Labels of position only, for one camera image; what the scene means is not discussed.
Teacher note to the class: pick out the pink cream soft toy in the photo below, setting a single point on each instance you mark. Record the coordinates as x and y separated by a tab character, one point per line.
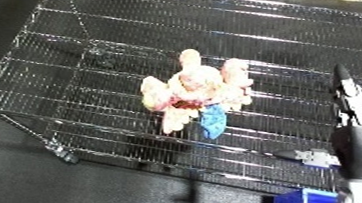
199	87

